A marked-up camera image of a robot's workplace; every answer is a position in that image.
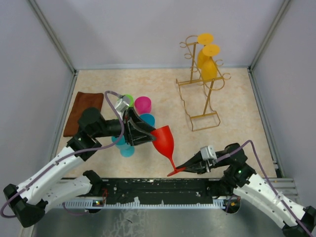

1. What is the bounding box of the brown folded cloth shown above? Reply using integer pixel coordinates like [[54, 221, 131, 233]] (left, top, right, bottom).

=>
[[63, 92, 104, 137]]

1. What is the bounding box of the gold wire glass rack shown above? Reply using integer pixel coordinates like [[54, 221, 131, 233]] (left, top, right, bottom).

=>
[[175, 33, 232, 132]]

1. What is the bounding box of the blue wine glass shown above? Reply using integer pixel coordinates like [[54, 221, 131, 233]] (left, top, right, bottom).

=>
[[116, 136, 135, 158], [139, 113, 156, 127]]

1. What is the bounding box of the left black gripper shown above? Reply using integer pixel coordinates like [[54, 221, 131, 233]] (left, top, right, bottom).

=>
[[93, 108, 157, 147]]

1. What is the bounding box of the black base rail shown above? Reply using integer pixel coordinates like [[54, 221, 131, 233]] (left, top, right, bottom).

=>
[[60, 178, 241, 214]]

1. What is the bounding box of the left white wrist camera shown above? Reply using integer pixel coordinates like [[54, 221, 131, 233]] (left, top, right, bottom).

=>
[[115, 96, 128, 113]]

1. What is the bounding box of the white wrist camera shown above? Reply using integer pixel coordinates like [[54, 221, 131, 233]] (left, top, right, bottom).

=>
[[115, 96, 128, 113], [200, 145, 217, 160]]

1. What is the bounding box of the green wine glass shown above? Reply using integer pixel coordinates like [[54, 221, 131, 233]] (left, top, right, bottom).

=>
[[122, 94, 134, 107]]

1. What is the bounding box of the pink wine glass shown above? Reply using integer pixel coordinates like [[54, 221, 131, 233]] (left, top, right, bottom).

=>
[[134, 96, 152, 115]]

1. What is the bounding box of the yellow wine glass front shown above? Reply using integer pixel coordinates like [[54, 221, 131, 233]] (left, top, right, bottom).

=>
[[201, 44, 220, 80]]

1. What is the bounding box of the yellow wine glass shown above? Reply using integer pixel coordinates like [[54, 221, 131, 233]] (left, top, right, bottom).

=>
[[201, 44, 220, 80], [197, 33, 214, 69]]

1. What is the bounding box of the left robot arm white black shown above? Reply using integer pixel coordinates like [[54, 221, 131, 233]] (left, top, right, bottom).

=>
[[3, 107, 156, 228]]

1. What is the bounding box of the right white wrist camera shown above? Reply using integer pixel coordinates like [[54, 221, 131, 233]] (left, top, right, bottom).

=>
[[200, 145, 217, 160]]

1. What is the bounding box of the red wine glass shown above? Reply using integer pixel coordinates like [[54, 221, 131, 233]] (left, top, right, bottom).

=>
[[151, 125, 185, 177]]

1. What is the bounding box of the yellow wine glass back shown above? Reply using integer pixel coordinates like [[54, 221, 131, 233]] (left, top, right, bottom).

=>
[[197, 33, 214, 69]]

